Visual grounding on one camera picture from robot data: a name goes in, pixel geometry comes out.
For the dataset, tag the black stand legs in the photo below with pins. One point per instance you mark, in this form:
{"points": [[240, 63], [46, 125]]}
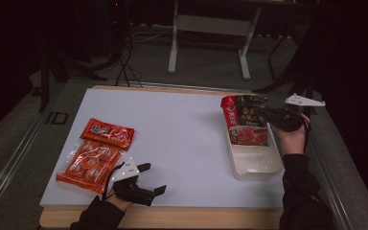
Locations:
{"points": [[44, 89], [308, 86]]}

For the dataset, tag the red and black food packet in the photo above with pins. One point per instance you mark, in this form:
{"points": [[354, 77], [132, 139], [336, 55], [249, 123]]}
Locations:
{"points": [[249, 135]]}

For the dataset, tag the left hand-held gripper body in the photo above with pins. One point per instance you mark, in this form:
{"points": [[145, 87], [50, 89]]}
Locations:
{"points": [[126, 172]]}

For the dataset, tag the person's left hand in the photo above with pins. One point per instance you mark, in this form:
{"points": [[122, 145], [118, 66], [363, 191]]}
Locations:
{"points": [[121, 204]]}

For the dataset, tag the person's right hand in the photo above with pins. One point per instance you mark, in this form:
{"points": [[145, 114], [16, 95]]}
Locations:
{"points": [[290, 140]]}

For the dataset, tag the orange bag of small packets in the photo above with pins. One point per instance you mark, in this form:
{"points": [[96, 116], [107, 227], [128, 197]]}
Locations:
{"points": [[96, 153]]}

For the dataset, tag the white table mat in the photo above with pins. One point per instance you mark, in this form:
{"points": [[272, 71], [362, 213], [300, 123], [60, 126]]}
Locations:
{"points": [[172, 111]]}

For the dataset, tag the white compartment tray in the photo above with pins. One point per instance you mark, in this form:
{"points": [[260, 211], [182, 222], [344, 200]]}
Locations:
{"points": [[255, 163]]}

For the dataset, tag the white desk frame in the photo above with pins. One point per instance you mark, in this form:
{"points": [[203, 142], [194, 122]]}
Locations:
{"points": [[214, 25]]}

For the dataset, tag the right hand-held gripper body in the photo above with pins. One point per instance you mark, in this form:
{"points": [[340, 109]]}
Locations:
{"points": [[286, 119]]}

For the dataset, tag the black floor bracket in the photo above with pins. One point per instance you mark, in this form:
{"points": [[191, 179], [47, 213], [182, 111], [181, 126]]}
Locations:
{"points": [[49, 119]]}

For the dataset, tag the metal floor rail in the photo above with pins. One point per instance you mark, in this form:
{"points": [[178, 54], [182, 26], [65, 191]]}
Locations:
{"points": [[9, 159], [329, 179]]}

